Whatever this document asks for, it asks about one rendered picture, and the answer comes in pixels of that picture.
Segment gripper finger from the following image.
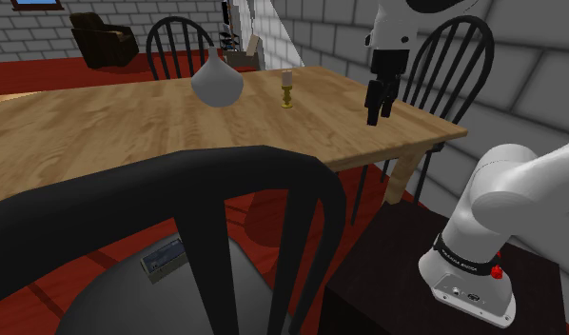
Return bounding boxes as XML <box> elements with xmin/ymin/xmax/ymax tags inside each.
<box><xmin>363</xmin><ymin>79</ymin><xmax>384</xmax><ymax>127</ymax></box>
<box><xmin>381</xmin><ymin>76</ymin><xmax>401</xmax><ymax>119</ymax></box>

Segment black spindle-back chair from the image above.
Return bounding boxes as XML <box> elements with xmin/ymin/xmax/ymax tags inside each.
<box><xmin>350</xmin><ymin>14</ymin><xmax>496</xmax><ymax>227</ymax></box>
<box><xmin>0</xmin><ymin>145</ymin><xmax>348</xmax><ymax>335</ymax></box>
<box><xmin>146</xmin><ymin>15</ymin><xmax>216</xmax><ymax>82</ymax></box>

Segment brass candlestick with candle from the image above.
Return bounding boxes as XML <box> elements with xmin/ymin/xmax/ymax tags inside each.
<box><xmin>280</xmin><ymin>69</ymin><xmax>294</xmax><ymax>109</ymax></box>

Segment beige cardboard box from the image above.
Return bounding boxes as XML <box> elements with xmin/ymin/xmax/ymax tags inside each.
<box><xmin>225</xmin><ymin>32</ymin><xmax>263</xmax><ymax>71</ymax></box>

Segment grey bulbous vase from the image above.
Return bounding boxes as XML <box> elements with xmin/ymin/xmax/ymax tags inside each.
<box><xmin>190</xmin><ymin>46</ymin><xmax>245</xmax><ymax>108</ymax></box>

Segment dark shelf with items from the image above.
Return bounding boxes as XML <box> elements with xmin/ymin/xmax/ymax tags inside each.
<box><xmin>218</xmin><ymin>0</ymin><xmax>242</xmax><ymax>53</ymax></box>

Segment dark robot stand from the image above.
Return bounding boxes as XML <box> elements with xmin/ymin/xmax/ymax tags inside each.
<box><xmin>317</xmin><ymin>200</ymin><xmax>569</xmax><ymax>335</ymax></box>

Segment wooden dining table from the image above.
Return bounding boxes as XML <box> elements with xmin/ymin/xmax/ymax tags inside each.
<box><xmin>0</xmin><ymin>65</ymin><xmax>469</xmax><ymax>207</ymax></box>

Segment small grey box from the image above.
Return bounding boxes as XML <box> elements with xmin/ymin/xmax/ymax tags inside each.
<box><xmin>140</xmin><ymin>235</ymin><xmax>189</xmax><ymax>286</ymax></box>

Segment dark brown armchair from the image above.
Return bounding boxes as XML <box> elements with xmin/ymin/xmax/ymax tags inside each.
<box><xmin>69</xmin><ymin>11</ymin><xmax>141</xmax><ymax>70</ymax></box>

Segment window with brown frame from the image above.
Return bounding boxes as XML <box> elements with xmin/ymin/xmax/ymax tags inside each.
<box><xmin>10</xmin><ymin>0</ymin><xmax>66</xmax><ymax>11</ymax></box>

